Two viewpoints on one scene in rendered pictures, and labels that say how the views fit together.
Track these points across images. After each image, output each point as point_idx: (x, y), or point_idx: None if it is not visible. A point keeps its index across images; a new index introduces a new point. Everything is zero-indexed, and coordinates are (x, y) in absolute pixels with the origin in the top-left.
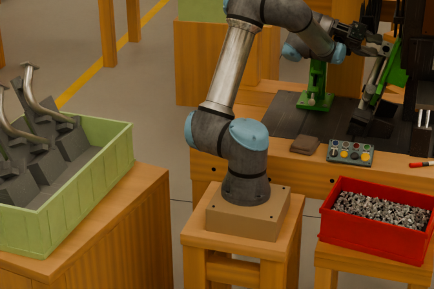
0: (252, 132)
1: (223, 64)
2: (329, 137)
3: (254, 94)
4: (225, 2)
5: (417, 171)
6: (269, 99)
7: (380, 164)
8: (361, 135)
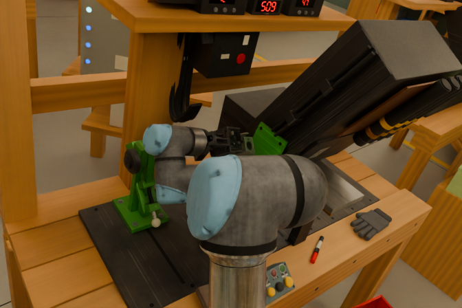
0: None
1: None
2: None
3: (49, 232)
4: (217, 225)
5: (320, 264)
6: (77, 230)
7: (293, 276)
8: None
